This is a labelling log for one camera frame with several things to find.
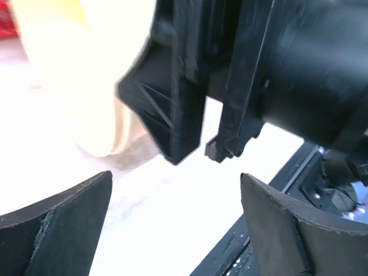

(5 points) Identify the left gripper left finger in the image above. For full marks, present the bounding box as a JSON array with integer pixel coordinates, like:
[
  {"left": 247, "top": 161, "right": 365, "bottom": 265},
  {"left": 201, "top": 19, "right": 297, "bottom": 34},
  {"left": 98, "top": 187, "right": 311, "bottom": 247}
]
[{"left": 1, "top": 171, "right": 112, "bottom": 276}]

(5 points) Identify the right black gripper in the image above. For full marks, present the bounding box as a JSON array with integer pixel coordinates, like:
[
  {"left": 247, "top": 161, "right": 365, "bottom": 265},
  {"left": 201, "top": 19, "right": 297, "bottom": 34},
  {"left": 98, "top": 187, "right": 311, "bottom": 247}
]
[{"left": 117, "top": 1, "right": 273, "bottom": 165}]

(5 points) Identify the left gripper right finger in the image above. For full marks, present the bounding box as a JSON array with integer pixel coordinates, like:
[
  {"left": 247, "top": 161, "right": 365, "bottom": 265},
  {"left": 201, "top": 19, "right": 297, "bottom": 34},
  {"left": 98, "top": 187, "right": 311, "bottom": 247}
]
[{"left": 240, "top": 174, "right": 367, "bottom": 275}]

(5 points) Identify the orange translucent bucket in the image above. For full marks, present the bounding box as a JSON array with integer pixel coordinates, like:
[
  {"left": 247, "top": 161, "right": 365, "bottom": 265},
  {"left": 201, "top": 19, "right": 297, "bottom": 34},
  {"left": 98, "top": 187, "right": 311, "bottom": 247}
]
[{"left": 11, "top": 1, "right": 156, "bottom": 157}]

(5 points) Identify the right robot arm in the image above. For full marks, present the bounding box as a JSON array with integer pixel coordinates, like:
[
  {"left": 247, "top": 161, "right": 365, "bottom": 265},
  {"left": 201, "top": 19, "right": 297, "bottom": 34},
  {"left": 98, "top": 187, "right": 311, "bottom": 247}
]
[{"left": 117, "top": 1, "right": 367, "bottom": 184}]

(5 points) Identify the red plastic shopping basket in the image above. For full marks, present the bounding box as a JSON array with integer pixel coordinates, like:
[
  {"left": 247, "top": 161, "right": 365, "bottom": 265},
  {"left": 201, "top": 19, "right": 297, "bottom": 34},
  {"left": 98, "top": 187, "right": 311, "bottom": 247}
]
[{"left": 0, "top": 0, "right": 18, "bottom": 40}]

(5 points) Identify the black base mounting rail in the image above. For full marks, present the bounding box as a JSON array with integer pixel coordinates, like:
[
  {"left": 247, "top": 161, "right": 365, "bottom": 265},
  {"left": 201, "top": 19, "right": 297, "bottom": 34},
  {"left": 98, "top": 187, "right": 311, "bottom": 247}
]
[{"left": 189, "top": 142, "right": 368, "bottom": 276}]

